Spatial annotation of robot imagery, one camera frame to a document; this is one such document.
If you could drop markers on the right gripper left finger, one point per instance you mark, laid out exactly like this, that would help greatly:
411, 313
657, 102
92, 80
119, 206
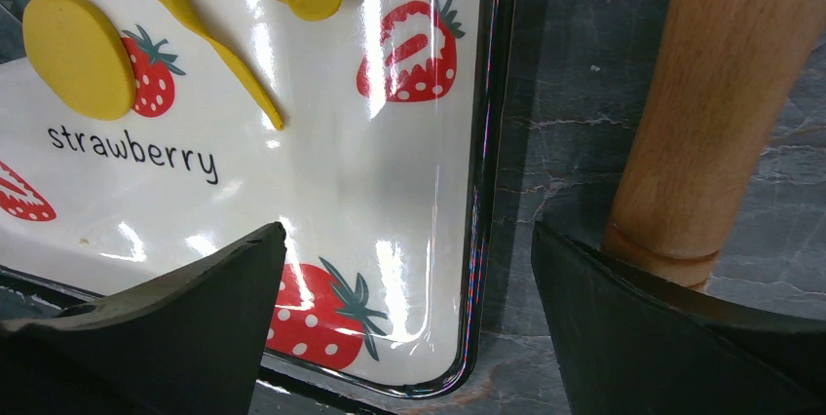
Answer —
187, 342

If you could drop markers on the yellow dough lump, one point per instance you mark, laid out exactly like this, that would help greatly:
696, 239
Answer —
76, 50

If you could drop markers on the white strawberry tray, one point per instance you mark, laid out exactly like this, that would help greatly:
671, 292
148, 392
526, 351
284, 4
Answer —
382, 176

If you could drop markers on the wooden roller with handle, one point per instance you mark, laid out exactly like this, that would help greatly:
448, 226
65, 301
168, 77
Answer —
724, 69

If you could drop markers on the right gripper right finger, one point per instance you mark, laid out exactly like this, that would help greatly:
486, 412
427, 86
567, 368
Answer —
628, 342

